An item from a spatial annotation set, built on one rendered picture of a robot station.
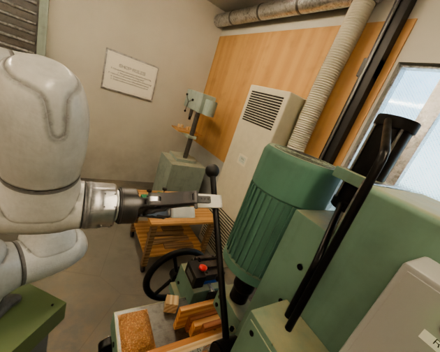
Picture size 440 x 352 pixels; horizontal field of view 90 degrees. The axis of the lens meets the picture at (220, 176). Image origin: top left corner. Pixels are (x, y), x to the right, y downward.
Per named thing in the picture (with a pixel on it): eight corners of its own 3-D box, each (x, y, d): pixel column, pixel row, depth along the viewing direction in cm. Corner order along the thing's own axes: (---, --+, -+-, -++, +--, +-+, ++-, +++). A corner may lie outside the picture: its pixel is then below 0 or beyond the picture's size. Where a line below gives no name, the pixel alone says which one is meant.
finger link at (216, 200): (193, 194, 48) (194, 193, 48) (219, 195, 52) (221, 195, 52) (193, 207, 47) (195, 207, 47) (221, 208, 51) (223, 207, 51)
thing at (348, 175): (341, 200, 45) (386, 120, 40) (380, 223, 39) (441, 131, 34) (318, 199, 41) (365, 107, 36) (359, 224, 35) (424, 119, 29)
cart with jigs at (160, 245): (182, 230, 268) (198, 184, 249) (202, 265, 225) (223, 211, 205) (126, 233, 230) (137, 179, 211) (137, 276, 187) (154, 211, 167)
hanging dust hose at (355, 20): (280, 178, 208) (355, 10, 165) (294, 187, 195) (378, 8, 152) (268, 177, 198) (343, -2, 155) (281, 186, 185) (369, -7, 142)
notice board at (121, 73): (151, 101, 309) (159, 67, 295) (151, 102, 307) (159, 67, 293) (100, 87, 271) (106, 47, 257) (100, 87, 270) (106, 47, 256)
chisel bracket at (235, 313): (229, 302, 71) (237, 281, 68) (254, 346, 60) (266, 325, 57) (209, 306, 67) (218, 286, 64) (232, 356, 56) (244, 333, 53)
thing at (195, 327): (237, 316, 77) (242, 306, 75) (240, 321, 75) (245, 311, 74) (188, 332, 66) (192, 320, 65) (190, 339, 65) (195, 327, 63)
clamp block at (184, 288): (206, 275, 94) (213, 259, 91) (221, 303, 83) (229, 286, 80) (173, 281, 86) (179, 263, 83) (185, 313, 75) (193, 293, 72)
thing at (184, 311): (228, 309, 78) (236, 292, 76) (230, 313, 77) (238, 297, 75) (172, 325, 67) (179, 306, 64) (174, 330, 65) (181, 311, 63)
